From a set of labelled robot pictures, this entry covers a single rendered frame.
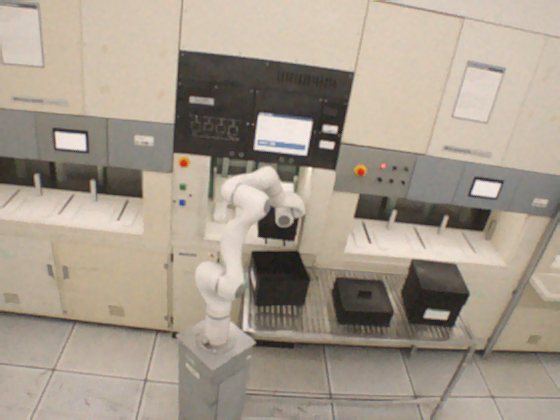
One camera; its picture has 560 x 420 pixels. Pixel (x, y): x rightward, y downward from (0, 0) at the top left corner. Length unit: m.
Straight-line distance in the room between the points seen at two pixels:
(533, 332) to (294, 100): 2.58
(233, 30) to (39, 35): 0.97
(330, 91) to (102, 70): 1.16
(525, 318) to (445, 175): 1.48
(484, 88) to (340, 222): 1.10
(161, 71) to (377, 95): 1.11
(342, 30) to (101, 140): 1.38
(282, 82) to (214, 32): 0.42
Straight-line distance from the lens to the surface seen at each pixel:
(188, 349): 2.27
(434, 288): 2.52
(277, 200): 2.12
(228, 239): 1.92
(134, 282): 3.04
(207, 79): 2.36
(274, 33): 2.29
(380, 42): 2.38
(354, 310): 2.43
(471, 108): 2.62
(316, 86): 2.37
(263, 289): 2.40
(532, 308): 3.69
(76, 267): 3.09
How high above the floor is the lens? 2.41
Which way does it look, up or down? 30 degrees down
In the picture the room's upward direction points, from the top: 9 degrees clockwise
